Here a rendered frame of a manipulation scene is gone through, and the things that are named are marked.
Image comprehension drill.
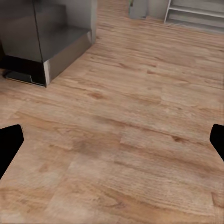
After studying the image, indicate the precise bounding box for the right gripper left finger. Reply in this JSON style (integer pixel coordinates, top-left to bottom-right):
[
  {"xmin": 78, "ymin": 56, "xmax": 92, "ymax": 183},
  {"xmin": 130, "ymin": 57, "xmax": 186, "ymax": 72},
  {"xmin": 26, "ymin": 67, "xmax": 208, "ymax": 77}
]
[{"xmin": 0, "ymin": 124, "xmax": 24, "ymax": 179}]

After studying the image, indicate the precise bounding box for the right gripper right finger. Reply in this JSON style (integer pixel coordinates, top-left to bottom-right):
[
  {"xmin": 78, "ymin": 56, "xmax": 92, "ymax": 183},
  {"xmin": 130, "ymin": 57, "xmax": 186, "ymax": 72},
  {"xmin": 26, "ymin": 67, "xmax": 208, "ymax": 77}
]
[{"xmin": 210, "ymin": 124, "xmax": 224, "ymax": 161}]

